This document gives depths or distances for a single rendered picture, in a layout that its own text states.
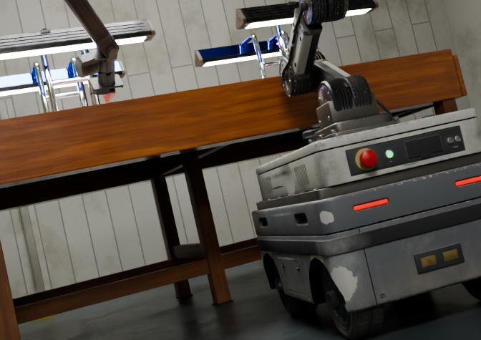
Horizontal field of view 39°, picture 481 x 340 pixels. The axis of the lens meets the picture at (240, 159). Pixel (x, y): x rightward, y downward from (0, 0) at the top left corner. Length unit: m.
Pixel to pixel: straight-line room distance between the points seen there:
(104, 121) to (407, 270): 1.02
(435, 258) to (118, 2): 3.23
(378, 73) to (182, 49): 2.12
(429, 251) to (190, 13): 3.14
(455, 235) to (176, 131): 0.95
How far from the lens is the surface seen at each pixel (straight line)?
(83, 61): 2.29
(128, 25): 2.57
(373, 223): 1.60
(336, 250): 1.56
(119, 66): 3.10
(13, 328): 2.09
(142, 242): 4.25
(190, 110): 2.21
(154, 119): 2.17
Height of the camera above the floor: 0.37
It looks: 4 degrees up
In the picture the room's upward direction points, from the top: 13 degrees counter-clockwise
